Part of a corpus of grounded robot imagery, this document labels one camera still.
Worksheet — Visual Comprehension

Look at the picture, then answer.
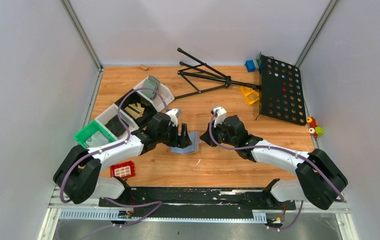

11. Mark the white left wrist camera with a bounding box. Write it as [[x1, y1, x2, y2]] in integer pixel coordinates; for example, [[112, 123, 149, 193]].
[[166, 108, 181, 127]]

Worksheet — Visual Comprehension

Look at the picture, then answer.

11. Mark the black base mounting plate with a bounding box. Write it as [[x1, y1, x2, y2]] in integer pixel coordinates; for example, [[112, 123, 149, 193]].
[[116, 186, 296, 219]]

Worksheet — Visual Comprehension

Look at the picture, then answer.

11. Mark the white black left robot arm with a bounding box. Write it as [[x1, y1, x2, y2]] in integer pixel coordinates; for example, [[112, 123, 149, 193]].
[[53, 108, 192, 204]]

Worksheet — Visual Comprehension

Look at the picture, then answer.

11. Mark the blue toy block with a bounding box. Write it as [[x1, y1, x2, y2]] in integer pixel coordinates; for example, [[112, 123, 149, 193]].
[[245, 59, 260, 73]]

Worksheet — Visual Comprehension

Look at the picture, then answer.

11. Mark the clear packet in green bin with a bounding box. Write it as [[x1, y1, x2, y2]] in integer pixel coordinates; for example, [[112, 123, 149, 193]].
[[84, 131, 109, 148]]

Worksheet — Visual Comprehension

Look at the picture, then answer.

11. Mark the yellow toy frame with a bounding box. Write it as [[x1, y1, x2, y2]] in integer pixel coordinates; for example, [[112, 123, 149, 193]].
[[240, 86, 260, 106]]

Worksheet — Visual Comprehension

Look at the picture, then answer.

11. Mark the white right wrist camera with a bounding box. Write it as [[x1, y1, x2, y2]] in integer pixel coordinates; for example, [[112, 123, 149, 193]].
[[212, 105, 227, 128]]

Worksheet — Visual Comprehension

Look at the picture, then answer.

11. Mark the red yellow toy piece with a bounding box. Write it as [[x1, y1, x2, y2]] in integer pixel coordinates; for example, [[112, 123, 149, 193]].
[[306, 116, 318, 129]]

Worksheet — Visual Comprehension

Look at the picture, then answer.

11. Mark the white slotted cable duct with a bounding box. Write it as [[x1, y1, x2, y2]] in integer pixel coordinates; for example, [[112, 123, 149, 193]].
[[59, 208, 268, 224]]

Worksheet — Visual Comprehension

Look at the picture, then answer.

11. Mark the small wooden block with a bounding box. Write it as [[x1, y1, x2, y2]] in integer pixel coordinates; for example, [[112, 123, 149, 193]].
[[139, 64, 149, 71]]

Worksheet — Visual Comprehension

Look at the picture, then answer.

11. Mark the white bin near green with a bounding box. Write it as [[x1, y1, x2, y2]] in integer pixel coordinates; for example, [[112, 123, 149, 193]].
[[95, 104, 139, 139]]

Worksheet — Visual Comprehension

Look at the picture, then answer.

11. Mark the green plastic bin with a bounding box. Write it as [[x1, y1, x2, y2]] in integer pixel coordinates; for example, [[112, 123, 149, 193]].
[[74, 120, 117, 148]]

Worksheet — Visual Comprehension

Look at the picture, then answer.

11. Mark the grey green pouch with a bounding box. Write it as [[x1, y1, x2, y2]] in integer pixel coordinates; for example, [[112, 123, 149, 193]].
[[141, 75, 160, 100]]

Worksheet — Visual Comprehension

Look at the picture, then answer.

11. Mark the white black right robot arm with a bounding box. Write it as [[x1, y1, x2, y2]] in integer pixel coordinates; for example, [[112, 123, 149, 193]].
[[200, 115, 348, 210]]

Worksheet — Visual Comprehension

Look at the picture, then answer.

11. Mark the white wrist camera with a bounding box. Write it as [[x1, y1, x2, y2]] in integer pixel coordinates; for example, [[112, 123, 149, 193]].
[[166, 108, 181, 127], [212, 105, 227, 128]]

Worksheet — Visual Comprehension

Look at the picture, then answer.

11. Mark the black perforated music tray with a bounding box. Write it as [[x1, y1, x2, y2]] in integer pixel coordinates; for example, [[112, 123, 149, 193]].
[[259, 53, 307, 126]]

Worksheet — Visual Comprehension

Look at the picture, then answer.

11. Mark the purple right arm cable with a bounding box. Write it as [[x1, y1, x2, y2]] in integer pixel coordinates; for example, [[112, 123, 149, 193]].
[[208, 110, 345, 232]]

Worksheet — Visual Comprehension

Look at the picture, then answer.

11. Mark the black folding tripod stand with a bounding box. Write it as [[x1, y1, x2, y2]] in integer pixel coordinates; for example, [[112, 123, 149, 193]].
[[175, 47, 262, 100]]

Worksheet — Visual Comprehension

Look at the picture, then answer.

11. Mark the tan black item in bin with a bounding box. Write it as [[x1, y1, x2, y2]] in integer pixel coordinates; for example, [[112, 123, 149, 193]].
[[124, 102, 145, 120]]

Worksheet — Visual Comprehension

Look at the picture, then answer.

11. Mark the green white toy piece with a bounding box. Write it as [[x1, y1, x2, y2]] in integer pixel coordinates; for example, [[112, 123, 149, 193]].
[[309, 126, 324, 138]]

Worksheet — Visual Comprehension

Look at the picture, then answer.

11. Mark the black plastic bin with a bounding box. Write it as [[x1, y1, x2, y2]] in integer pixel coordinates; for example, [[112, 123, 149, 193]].
[[114, 92, 157, 127]]

